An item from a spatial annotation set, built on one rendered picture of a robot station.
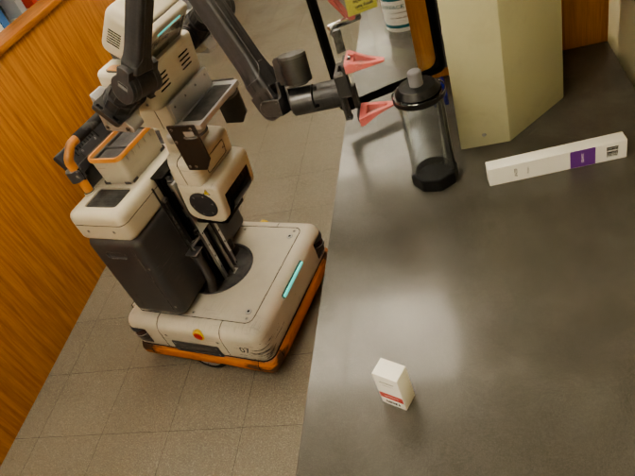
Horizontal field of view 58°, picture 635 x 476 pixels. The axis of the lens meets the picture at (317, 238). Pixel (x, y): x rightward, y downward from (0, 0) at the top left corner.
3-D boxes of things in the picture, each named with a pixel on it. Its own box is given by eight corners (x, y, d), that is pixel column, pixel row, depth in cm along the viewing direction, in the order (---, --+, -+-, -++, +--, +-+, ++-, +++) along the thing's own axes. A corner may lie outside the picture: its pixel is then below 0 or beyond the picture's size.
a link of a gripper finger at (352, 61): (381, 56, 108) (333, 67, 110) (388, 90, 112) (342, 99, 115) (382, 41, 113) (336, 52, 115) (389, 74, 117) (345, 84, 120)
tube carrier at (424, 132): (461, 158, 130) (448, 73, 117) (456, 188, 123) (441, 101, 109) (415, 161, 134) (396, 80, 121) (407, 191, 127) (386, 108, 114)
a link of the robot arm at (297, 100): (296, 111, 124) (290, 120, 119) (286, 80, 121) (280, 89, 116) (326, 105, 122) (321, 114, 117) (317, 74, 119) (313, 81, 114)
